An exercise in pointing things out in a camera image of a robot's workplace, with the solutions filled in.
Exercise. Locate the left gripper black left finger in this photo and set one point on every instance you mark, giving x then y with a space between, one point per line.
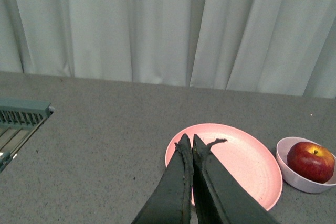
171 200

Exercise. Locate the pale grey curtain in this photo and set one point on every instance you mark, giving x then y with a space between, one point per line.
268 46

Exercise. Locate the pink plastic plate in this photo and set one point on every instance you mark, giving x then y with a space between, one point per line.
247 159

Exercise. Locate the light pink bowl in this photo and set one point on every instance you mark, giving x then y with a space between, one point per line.
292 178

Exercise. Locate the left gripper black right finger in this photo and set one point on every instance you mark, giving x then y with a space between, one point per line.
218 197

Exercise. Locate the grey metal rack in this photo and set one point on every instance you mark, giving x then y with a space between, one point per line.
20 119

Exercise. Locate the red apple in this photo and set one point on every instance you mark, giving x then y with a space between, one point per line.
311 161

